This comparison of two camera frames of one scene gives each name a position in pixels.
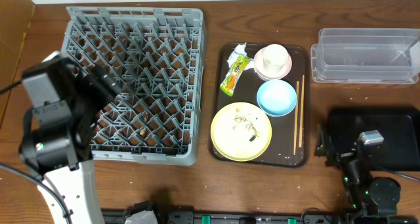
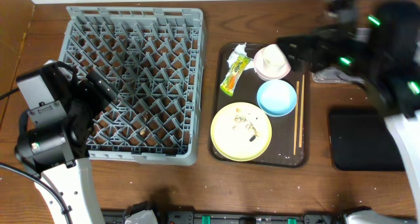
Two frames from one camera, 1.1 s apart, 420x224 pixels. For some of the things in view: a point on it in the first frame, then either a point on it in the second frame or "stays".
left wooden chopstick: x=297 y=95 stays
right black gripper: x=335 y=155 → x=308 y=54
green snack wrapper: x=229 y=83 stays
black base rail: x=121 y=216 stays
